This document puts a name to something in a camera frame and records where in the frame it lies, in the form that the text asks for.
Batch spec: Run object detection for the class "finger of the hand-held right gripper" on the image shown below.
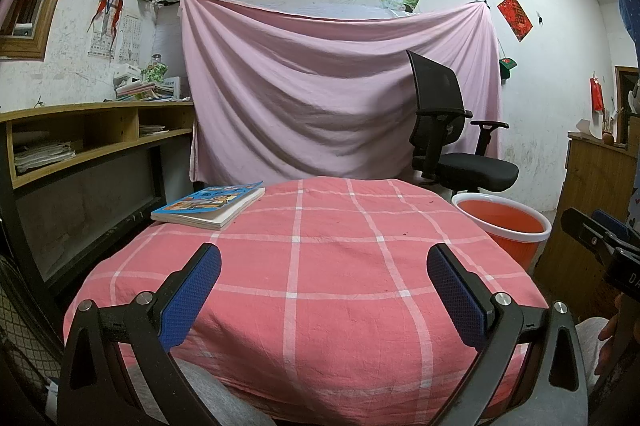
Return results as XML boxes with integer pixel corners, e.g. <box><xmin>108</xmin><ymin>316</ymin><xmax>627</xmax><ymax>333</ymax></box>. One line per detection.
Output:
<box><xmin>560</xmin><ymin>207</ymin><xmax>622</xmax><ymax>265</ymax></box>
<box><xmin>592</xmin><ymin>209</ymin><xmax>640</xmax><ymax>253</ymax></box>

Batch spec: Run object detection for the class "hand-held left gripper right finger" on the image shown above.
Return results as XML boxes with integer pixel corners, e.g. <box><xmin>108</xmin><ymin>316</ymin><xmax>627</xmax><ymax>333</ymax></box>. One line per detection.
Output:
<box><xmin>426</xmin><ymin>243</ymin><xmax>590</xmax><ymax>426</ymax></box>

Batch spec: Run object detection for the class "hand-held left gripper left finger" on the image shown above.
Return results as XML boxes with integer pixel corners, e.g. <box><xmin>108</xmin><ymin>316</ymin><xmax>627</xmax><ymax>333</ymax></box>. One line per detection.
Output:
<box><xmin>56</xmin><ymin>242</ymin><xmax>223</xmax><ymax>426</ymax></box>

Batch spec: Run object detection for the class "orange plastic bucket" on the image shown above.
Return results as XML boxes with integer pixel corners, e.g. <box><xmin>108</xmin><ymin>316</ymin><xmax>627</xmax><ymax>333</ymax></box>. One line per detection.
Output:
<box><xmin>451</xmin><ymin>192</ymin><xmax>553</xmax><ymax>274</ymax></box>

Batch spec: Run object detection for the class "person's right hand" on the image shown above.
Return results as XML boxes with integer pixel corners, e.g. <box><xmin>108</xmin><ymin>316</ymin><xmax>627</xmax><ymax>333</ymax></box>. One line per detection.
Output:
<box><xmin>596</xmin><ymin>293</ymin><xmax>626</xmax><ymax>378</ymax></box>

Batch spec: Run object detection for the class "wooden cabinet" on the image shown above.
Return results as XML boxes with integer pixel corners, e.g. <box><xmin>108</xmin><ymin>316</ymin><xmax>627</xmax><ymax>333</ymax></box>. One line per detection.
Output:
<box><xmin>535</xmin><ymin>131</ymin><xmax>640</xmax><ymax>322</ymax></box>

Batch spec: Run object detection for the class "blue illustrated book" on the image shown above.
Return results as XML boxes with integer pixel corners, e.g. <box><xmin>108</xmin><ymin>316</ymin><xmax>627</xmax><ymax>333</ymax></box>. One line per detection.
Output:
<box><xmin>150</xmin><ymin>181</ymin><xmax>266</xmax><ymax>231</ymax></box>

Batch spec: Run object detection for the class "red hanging ornament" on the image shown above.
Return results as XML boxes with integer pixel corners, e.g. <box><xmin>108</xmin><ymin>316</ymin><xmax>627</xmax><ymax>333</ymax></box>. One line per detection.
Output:
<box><xmin>591</xmin><ymin>70</ymin><xmax>606</xmax><ymax>111</ymax></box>

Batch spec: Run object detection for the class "pink checked blanket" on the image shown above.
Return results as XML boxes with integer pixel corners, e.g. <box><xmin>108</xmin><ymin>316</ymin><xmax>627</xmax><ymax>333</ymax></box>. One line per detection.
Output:
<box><xmin>62</xmin><ymin>176</ymin><xmax>551</xmax><ymax>422</ymax></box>

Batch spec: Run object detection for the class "wooden shelf desk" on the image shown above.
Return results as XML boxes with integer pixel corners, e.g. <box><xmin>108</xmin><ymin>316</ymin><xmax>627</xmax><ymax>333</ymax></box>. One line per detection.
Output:
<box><xmin>0</xmin><ymin>100</ymin><xmax>196</xmax><ymax>297</ymax></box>

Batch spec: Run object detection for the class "black office chair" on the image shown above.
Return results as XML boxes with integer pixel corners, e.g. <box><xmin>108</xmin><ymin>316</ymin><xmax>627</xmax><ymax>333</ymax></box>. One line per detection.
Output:
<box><xmin>406</xmin><ymin>50</ymin><xmax>521</xmax><ymax>199</ymax></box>

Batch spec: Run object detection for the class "stack of books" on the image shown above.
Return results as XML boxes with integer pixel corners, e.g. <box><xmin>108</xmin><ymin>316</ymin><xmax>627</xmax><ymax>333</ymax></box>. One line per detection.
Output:
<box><xmin>114</xmin><ymin>63</ymin><xmax>183</xmax><ymax>102</ymax></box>

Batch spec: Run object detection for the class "glass jar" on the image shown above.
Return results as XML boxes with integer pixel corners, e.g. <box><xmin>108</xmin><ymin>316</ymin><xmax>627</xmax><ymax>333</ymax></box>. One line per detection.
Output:
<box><xmin>147</xmin><ymin>53</ymin><xmax>168</xmax><ymax>81</ymax></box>

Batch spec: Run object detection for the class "pink hanging sheet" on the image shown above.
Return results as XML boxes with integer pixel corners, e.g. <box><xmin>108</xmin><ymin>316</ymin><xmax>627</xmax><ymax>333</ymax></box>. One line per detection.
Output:
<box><xmin>179</xmin><ymin>0</ymin><xmax>503</xmax><ymax>187</ymax></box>

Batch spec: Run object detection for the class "wooden picture frame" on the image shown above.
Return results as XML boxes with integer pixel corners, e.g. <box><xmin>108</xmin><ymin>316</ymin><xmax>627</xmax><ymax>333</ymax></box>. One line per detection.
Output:
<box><xmin>614</xmin><ymin>66</ymin><xmax>640</xmax><ymax>144</ymax></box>

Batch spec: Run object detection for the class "red paper wall decoration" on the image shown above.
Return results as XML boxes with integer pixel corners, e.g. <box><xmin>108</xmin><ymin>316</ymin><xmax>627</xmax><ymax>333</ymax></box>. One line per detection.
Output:
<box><xmin>497</xmin><ymin>0</ymin><xmax>533</xmax><ymax>42</ymax></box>

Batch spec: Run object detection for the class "paper wall calendar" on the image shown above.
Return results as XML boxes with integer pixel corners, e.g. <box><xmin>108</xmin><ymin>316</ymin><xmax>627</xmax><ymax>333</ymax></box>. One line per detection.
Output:
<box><xmin>89</xmin><ymin>13</ymin><xmax>142</xmax><ymax>61</ymax></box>

